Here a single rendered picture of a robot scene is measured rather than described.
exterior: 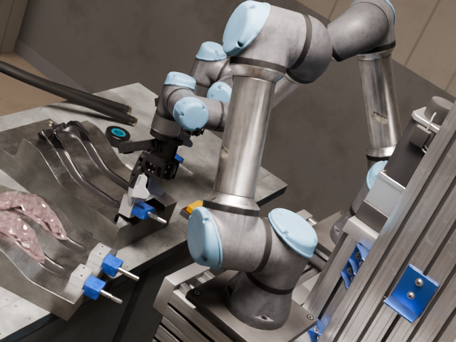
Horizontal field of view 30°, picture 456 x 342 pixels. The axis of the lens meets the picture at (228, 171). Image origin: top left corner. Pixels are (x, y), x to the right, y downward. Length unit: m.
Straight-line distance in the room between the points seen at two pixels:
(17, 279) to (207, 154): 1.07
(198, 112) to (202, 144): 0.93
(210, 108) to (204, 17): 2.07
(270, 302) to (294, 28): 0.57
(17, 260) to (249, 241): 0.59
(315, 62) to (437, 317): 0.58
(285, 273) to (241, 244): 0.13
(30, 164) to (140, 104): 0.78
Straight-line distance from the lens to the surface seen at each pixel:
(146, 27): 4.31
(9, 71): 2.69
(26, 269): 2.01
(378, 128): 2.26
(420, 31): 3.57
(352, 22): 2.08
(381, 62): 2.21
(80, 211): 2.27
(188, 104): 1.99
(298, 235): 1.73
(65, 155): 2.37
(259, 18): 1.68
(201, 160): 2.83
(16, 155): 2.38
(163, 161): 2.15
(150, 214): 2.21
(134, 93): 3.09
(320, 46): 1.74
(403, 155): 1.85
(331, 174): 3.83
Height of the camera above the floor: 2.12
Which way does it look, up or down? 28 degrees down
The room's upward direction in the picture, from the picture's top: 24 degrees clockwise
